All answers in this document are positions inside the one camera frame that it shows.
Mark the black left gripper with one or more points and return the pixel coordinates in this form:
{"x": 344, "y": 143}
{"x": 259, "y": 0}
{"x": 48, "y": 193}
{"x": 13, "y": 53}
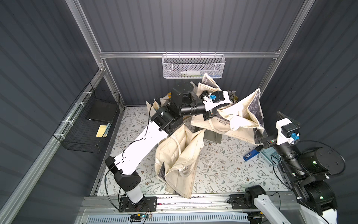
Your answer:
{"x": 210, "y": 109}

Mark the cream tote yellow handles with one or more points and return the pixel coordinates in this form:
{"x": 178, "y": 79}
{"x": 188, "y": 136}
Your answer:
{"x": 165, "y": 100}

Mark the teal calculator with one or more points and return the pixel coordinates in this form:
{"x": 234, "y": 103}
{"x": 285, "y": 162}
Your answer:
{"x": 271, "y": 155}

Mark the white wire wall basket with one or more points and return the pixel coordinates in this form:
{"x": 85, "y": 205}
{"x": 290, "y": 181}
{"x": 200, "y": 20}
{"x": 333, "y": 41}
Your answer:
{"x": 210, "y": 64}

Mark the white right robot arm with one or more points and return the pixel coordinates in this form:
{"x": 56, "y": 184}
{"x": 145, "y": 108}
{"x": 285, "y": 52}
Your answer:
{"x": 305, "y": 172}

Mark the blue black marker device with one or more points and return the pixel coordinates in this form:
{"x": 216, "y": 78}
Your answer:
{"x": 253, "y": 153}

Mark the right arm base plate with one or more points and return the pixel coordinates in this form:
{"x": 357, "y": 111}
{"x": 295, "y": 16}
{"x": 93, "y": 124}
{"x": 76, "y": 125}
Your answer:
{"x": 238, "y": 201}

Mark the white tube in basket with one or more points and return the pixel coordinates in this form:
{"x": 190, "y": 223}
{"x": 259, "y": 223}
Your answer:
{"x": 190, "y": 73}

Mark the cream tote bag front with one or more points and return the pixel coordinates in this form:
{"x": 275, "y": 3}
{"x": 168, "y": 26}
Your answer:
{"x": 176, "y": 160}

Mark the black notebook in basket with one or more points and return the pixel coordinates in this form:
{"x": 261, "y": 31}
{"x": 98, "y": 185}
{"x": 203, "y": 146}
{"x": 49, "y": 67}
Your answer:
{"x": 102, "y": 111}

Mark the small green circuit board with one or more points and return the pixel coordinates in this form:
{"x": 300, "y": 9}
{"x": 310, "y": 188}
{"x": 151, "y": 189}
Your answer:
{"x": 137, "y": 218}

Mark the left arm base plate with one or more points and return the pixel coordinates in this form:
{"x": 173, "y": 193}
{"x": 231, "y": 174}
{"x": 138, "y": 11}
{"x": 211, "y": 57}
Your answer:
{"x": 147, "y": 204}

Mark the black wire wall basket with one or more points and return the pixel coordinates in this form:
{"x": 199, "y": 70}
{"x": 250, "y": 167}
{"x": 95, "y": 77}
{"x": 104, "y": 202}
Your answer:
{"x": 79, "y": 134}

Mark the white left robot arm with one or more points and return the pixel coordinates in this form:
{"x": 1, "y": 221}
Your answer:
{"x": 183, "y": 102}

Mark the cream tote blue print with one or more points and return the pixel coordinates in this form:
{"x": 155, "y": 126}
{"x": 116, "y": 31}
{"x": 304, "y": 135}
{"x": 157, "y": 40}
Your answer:
{"x": 152, "y": 107}

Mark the yellow pencil cup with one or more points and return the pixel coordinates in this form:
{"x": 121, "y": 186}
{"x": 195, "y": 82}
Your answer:
{"x": 235, "y": 99}

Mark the cream tote with purple print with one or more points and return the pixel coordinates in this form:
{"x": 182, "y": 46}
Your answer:
{"x": 237, "y": 120}

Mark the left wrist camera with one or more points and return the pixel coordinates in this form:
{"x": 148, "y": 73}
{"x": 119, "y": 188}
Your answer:
{"x": 216, "y": 98}

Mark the olive green canvas bag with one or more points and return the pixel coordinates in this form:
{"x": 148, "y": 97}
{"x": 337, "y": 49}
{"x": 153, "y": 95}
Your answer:
{"x": 213, "y": 136}

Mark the yellow sticky notepad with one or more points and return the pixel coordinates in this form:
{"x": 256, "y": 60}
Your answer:
{"x": 101, "y": 131}

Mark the bundle of pencils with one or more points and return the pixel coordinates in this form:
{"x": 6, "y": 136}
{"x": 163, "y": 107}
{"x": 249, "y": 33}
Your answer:
{"x": 231, "y": 93}

